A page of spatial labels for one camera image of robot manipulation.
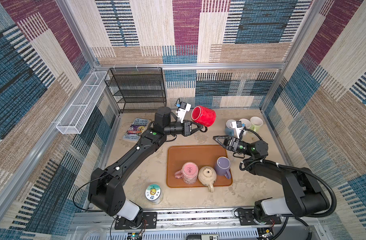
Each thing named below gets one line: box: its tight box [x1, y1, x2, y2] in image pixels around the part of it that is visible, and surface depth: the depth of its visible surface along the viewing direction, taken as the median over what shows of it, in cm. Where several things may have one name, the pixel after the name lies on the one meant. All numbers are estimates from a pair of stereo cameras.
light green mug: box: [250, 116, 264, 133], surface depth 102 cm
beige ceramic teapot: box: [198, 166, 217, 193], surface depth 81 cm
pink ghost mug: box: [174, 161, 199, 185], surface depth 80 cm
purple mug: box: [214, 156, 232, 179], surface depth 85 cm
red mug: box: [191, 105, 217, 133], surface depth 70 cm
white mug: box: [238, 118, 252, 129], surface depth 102 cm
